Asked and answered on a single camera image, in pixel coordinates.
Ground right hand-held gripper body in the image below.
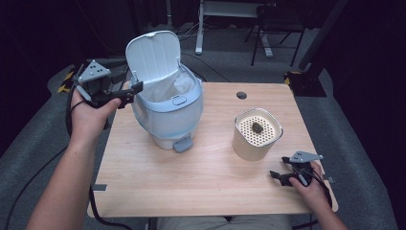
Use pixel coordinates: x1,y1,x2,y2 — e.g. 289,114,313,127
288,150,324,188

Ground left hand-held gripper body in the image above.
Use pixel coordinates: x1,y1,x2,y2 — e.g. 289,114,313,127
74,59,128,109

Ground beige container with perforated strainer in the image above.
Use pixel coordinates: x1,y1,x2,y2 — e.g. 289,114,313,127
232,107,284,162

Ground white and blue pedal bin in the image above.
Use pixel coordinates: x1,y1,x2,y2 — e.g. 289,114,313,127
124,30,205,154

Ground person's right hand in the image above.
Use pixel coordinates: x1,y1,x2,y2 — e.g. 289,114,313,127
288,161,329,210

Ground person's left hand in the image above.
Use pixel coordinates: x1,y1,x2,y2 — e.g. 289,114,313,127
69,90,123,144

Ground yellow and black striped base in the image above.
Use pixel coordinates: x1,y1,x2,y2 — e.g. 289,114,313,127
283,70,327,98
56,66,78,94

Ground clear plastic bin liner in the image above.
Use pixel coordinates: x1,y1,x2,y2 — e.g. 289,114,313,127
140,70,196,104

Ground person's beige pants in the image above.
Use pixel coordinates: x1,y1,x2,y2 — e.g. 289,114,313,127
156,214,293,230

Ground dark slanted metal pole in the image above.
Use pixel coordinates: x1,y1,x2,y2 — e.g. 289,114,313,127
298,0,350,72

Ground black chair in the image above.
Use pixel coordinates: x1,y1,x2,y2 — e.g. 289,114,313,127
243,2,307,68

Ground right hand-held gripper cable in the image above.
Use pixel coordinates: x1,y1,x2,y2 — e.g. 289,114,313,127
300,168,333,209

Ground hand-held gripper cable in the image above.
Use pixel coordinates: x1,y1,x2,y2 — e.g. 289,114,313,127
300,168,333,209
64,81,134,230

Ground bundle of floor cables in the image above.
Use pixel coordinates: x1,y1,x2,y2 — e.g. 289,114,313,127
176,22,200,42

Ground white desk frame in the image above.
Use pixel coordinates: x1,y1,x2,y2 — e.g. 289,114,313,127
194,0,276,58

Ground long black floor cable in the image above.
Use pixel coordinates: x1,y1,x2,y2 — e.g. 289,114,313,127
3,145,70,230

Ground left hand-held gripper cable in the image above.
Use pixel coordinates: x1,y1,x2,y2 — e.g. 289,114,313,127
64,81,134,230

